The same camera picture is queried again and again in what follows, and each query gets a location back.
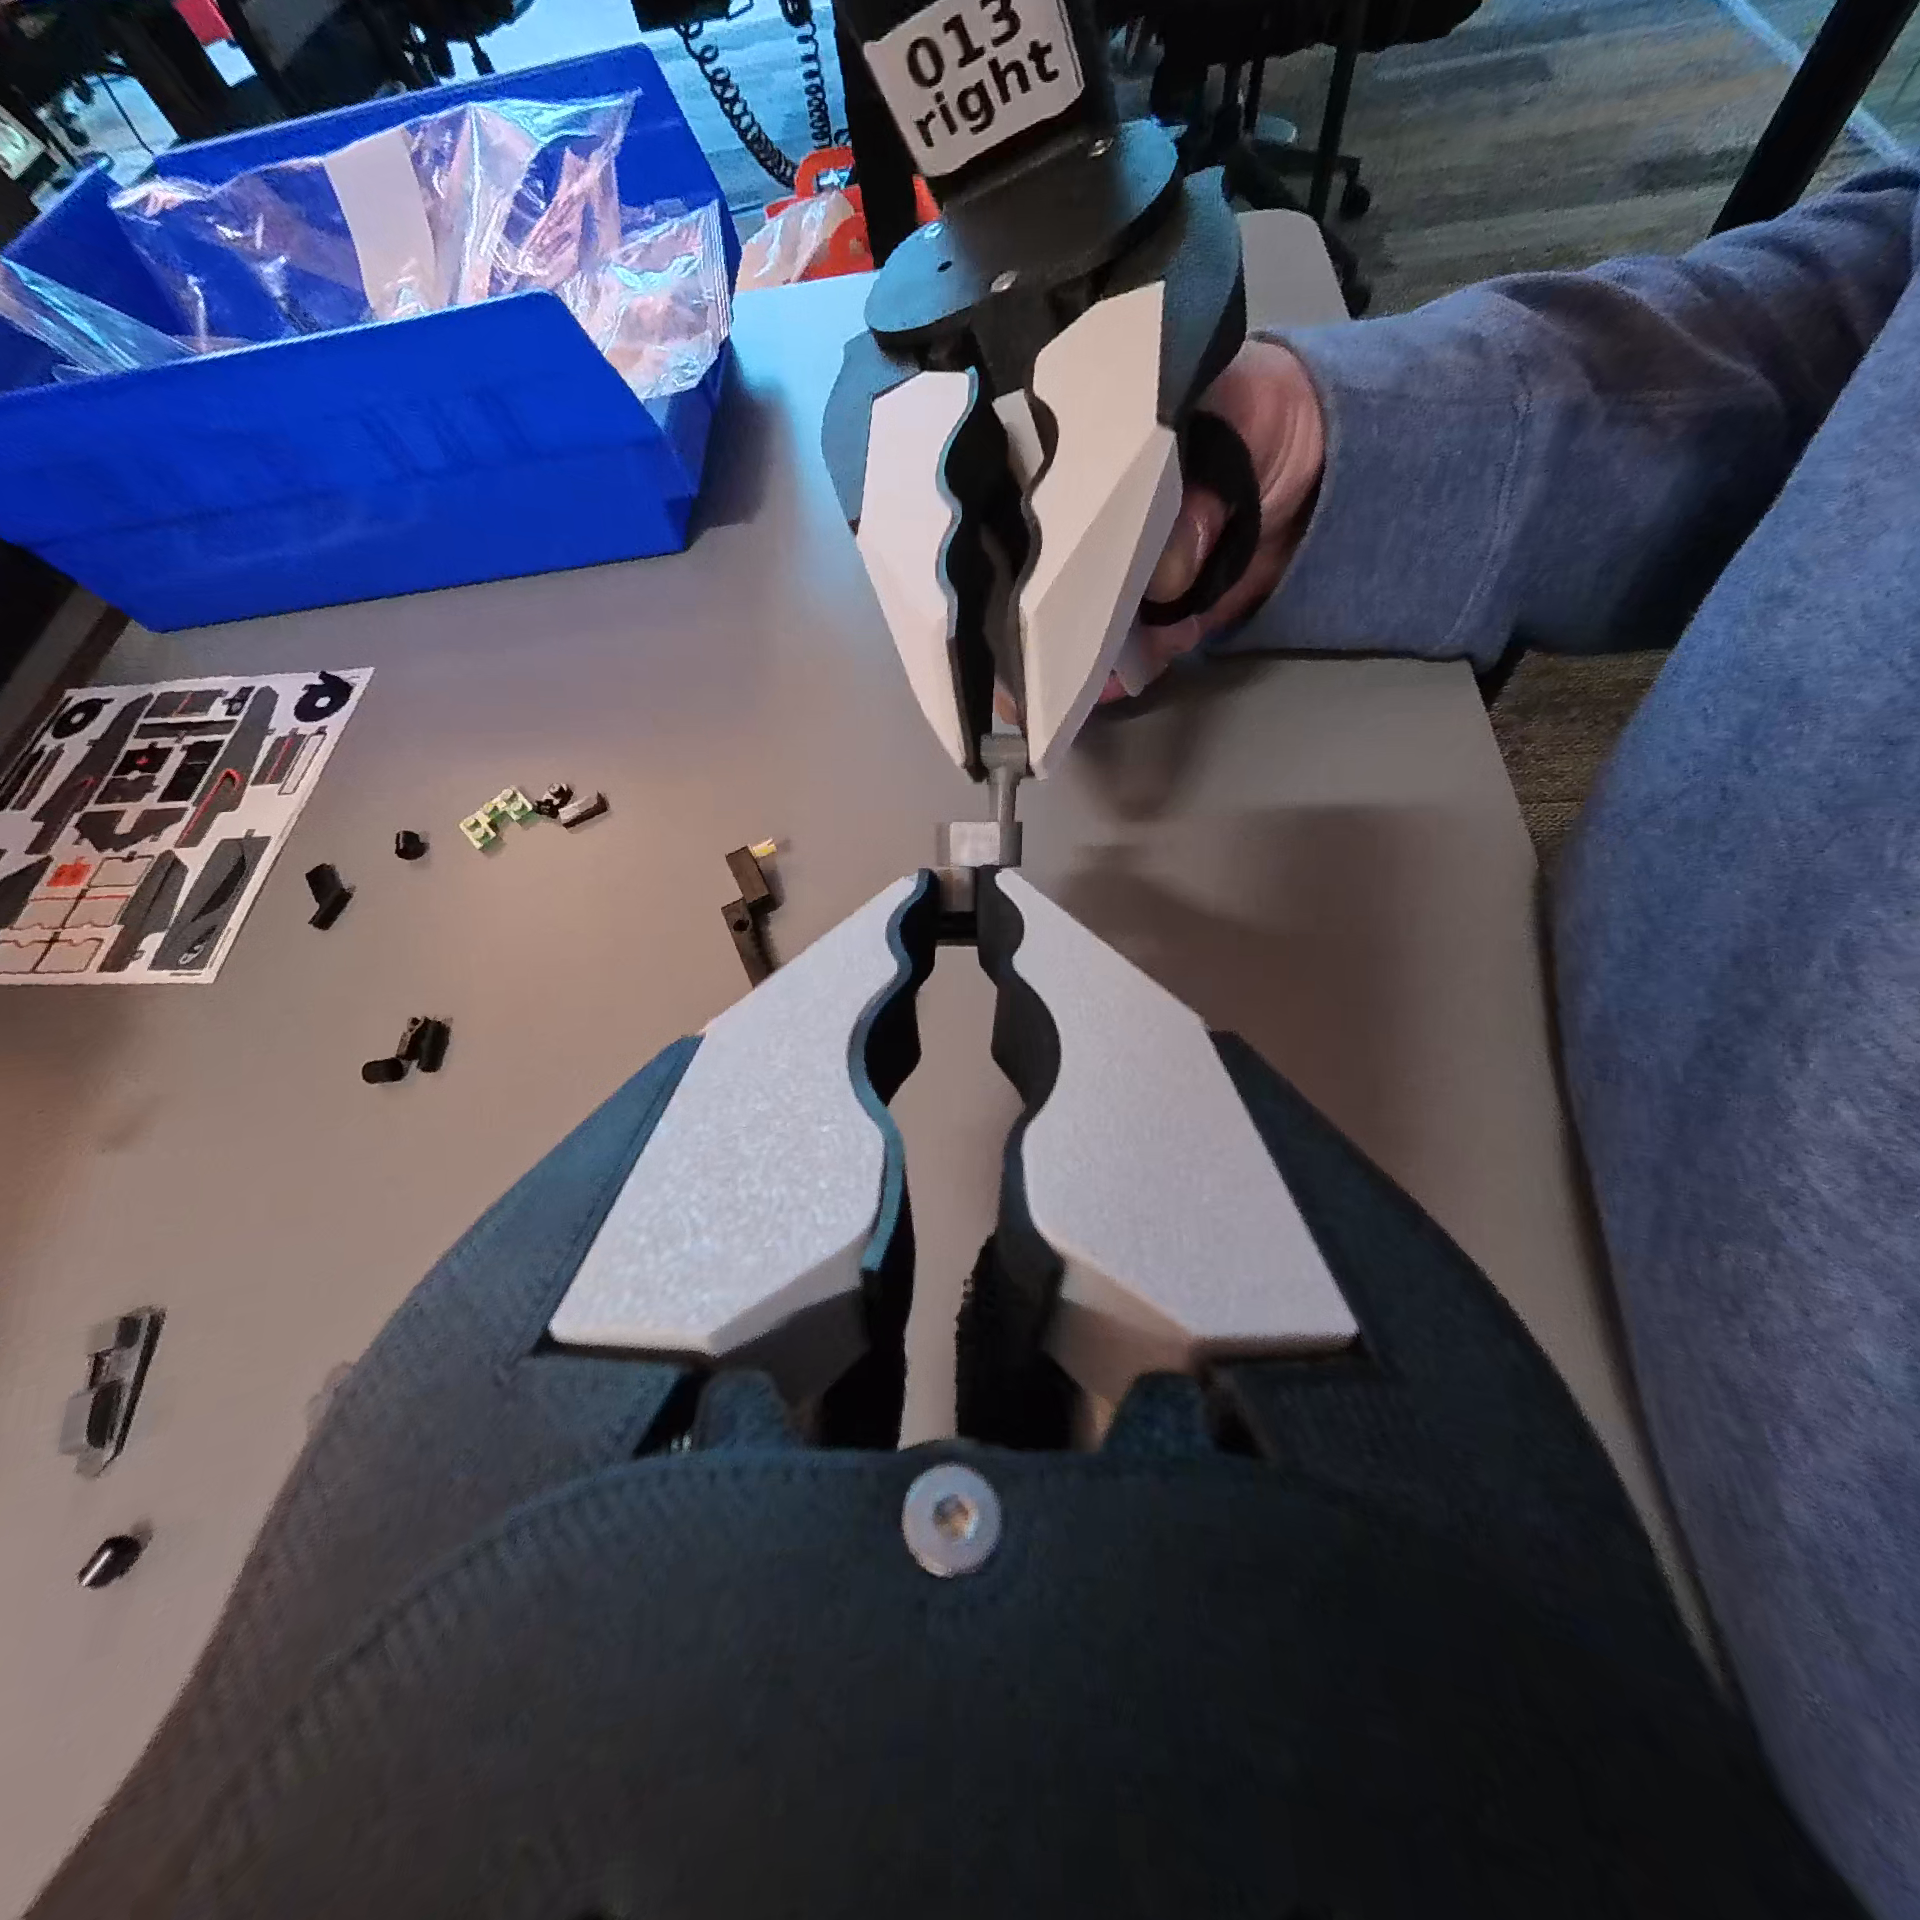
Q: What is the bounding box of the black metal pole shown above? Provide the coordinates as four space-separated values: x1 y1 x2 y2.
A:
1708 0 1920 242

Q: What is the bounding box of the blue storage bin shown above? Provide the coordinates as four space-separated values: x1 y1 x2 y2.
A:
0 41 740 636

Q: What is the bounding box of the black office chair base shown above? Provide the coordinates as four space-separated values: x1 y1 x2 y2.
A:
1236 0 1375 230

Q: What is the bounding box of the lego sticker sheet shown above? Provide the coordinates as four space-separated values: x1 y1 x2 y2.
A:
0 665 374 988

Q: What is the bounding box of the coiled black cable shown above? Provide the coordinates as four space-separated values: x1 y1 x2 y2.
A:
671 0 845 192

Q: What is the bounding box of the black lego gear rack assembly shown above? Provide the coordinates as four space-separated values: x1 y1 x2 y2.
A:
719 835 786 994

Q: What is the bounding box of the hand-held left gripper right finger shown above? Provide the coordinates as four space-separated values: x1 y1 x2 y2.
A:
971 870 1360 1450

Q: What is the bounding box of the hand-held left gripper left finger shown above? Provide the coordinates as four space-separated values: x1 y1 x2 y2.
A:
546 873 940 1450

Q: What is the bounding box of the clear plastic bag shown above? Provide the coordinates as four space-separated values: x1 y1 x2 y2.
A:
0 252 200 379
112 90 725 401

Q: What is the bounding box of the person's torso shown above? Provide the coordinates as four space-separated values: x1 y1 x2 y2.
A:
1549 337 1920 1920

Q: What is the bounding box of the grey lego panel piece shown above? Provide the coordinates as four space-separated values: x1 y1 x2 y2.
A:
58 1305 170 1481

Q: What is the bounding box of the clear bag of orange parts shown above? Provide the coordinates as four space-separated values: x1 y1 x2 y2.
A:
732 142 882 297

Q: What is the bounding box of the grey lego cross connector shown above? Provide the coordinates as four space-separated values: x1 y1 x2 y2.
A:
931 816 1024 921

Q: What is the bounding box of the person's right hand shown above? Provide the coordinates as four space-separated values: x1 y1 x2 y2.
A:
1092 342 1333 712

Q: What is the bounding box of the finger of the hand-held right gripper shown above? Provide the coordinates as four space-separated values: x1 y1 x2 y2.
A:
1000 278 1182 781
855 369 1004 777

